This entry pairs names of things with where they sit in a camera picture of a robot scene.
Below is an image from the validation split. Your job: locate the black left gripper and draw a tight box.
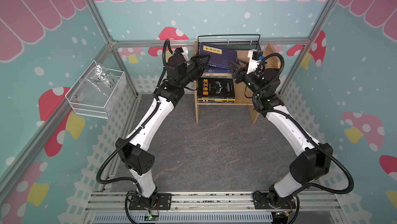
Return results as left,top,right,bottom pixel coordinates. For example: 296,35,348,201
179,54,212,87

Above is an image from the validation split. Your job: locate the blue book small yellow label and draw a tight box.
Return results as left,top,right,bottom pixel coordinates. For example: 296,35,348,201
204,69,231,74

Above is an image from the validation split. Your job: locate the navy book yellow label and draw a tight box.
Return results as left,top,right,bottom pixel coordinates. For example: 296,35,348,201
206,66,230,70
198,43,237,69

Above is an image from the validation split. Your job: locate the black book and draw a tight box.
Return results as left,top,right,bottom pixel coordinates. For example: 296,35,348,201
197,78,235,99

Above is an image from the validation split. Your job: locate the yellow cover book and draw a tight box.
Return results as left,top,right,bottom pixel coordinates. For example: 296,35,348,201
197,99,235,104

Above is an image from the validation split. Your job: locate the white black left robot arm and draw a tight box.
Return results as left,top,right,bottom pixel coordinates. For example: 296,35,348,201
96,39,210,209

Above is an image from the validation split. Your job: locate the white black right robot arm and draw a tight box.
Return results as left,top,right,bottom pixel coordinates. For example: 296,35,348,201
230,50,354,209

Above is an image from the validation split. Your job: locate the wooden two-tier bookshelf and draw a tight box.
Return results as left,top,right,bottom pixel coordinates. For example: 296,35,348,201
191,40,283,125

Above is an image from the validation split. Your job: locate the clear plastic bag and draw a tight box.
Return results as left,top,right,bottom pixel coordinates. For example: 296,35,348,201
77,64,120,111

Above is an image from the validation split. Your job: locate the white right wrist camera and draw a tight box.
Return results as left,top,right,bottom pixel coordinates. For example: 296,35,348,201
247,49,264,74

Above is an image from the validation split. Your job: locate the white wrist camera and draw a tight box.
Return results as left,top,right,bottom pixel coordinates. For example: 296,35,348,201
174,47,189,61
247,49,264,74

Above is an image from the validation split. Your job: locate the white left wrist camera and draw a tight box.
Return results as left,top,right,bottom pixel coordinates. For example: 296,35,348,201
174,47,189,61

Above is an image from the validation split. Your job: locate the black wire mesh basket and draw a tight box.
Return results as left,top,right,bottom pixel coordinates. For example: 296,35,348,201
197,34,261,51

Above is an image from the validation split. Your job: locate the white wire wall basket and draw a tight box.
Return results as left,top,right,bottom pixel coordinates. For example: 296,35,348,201
65,61,127,119

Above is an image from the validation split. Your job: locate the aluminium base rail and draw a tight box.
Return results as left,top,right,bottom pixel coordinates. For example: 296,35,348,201
81,191,348,224

